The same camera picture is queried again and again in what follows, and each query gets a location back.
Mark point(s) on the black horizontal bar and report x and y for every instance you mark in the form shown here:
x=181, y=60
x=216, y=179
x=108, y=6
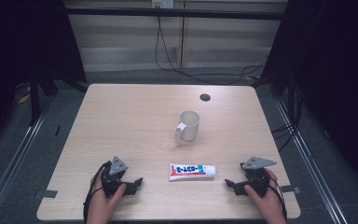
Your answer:
x=174, y=13

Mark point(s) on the black metal stand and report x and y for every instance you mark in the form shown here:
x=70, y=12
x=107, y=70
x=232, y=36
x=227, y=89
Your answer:
x=34, y=99

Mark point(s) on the white wall outlet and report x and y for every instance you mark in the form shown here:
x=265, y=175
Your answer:
x=162, y=3

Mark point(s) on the white toothpaste tube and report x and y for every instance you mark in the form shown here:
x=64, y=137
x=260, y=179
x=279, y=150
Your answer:
x=192, y=171

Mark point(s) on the dark curtain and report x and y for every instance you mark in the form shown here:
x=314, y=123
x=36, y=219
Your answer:
x=335, y=77
x=21, y=46

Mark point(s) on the grey tape strip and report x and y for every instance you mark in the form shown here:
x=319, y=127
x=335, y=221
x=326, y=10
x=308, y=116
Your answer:
x=46, y=194
x=291, y=189

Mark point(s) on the small black floor tape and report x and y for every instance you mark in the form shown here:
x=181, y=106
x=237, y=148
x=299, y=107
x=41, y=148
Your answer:
x=57, y=130

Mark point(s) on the person's right hand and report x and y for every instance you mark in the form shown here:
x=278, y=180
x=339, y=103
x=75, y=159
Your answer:
x=267, y=201

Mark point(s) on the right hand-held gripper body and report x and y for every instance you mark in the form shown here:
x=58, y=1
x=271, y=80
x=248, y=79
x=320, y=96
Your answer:
x=256, y=175

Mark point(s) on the metal floor rail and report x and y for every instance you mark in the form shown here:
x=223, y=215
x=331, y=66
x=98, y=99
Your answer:
x=310, y=168
x=11, y=165

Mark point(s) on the person's left hand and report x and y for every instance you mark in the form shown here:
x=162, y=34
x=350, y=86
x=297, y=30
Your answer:
x=103, y=203

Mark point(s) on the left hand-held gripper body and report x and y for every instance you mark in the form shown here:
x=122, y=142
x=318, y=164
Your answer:
x=115, y=174

